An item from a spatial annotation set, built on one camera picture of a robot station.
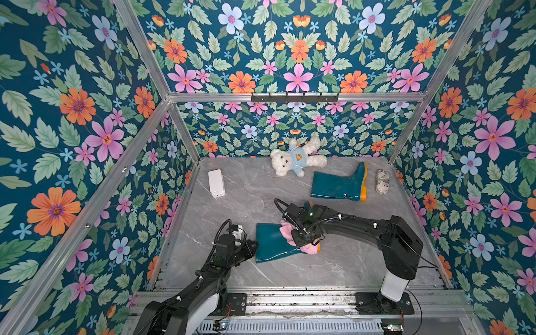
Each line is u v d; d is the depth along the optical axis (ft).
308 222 1.99
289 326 2.31
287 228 2.73
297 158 3.62
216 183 3.44
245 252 2.52
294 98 3.03
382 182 3.45
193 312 1.73
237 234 2.63
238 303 2.41
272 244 2.82
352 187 3.33
